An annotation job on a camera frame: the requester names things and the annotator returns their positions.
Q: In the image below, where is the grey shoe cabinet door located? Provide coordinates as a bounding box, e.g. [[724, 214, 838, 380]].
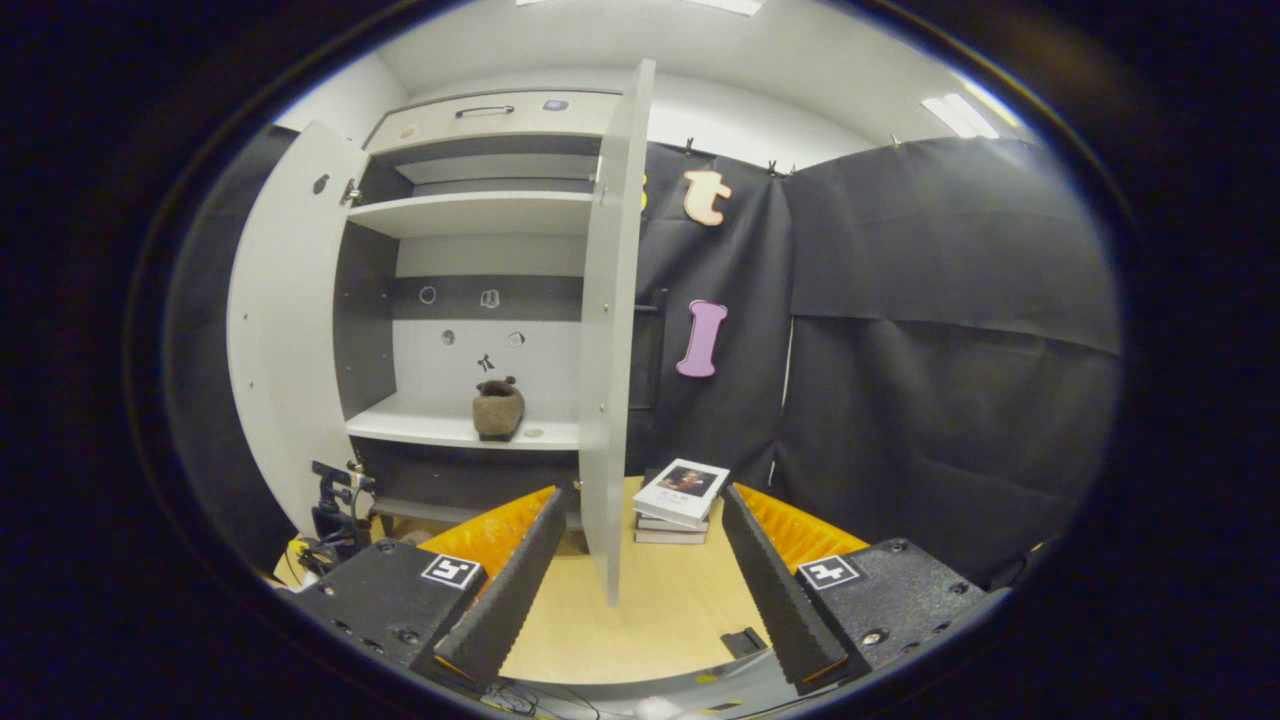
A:
[[225, 120, 373, 536], [578, 58, 658, 608]]

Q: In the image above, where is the ceiling light panel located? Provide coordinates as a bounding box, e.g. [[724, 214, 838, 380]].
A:
[[515, 0, 763, 17], [920, 80, 1021, 140]]

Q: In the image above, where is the white cabinet shelf board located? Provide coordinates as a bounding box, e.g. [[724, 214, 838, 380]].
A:
[[345, 190, 596, 239], [345, 392, 583, 451]]

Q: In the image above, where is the black backdrop cloth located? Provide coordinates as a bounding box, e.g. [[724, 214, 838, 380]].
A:
[[165, 125, 1121, 591]]

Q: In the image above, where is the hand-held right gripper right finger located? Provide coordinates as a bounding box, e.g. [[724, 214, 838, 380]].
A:
[[722, 483, 1011, 696]]

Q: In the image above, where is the brown fuzzy shoe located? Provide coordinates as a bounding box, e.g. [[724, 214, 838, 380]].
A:
[[472, 376, 526, 442]]

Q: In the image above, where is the grey cabinet drawer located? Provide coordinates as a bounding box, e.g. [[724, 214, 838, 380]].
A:
[[362, 90, 626, 154]]

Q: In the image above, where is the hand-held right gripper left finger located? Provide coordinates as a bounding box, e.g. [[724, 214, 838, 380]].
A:
[[290, 487, 568, 693]]

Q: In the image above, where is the grey shoe cabinet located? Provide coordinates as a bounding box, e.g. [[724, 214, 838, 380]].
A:
[[225, 58, 658, 608]]

